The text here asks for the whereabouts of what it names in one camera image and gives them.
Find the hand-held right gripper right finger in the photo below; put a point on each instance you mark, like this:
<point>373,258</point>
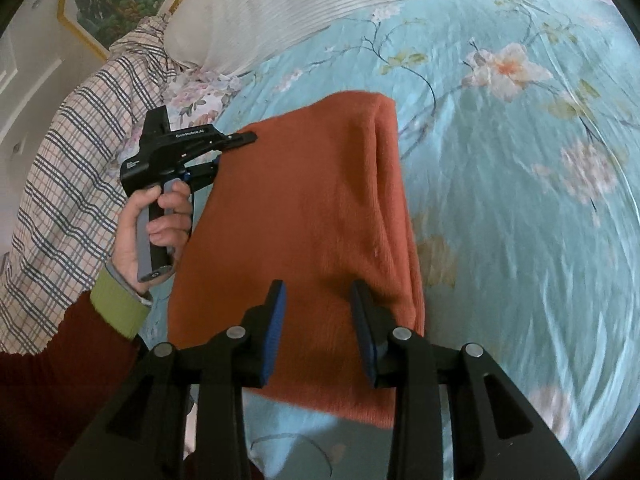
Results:
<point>367,342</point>

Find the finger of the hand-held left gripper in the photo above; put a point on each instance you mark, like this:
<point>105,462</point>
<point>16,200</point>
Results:
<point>202,172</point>
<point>240,139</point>

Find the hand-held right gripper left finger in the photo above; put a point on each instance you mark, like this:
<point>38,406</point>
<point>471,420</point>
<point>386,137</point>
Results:
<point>272,335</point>

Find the orange knit sweater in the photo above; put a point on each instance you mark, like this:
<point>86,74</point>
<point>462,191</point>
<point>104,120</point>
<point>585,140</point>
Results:
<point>310,220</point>

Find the person's left hand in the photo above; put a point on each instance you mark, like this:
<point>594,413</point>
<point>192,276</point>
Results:
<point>127,240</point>

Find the pink floral pillow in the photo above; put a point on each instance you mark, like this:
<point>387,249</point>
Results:
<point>200,95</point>

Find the plaid checked cloth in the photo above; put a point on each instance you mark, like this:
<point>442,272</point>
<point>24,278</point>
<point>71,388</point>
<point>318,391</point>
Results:
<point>65,185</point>

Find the gold framed landscape painting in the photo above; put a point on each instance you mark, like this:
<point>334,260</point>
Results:
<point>115,5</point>

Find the light blue floral bedsheet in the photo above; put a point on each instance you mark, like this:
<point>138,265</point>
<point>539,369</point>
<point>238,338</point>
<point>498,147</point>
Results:
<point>500,210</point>

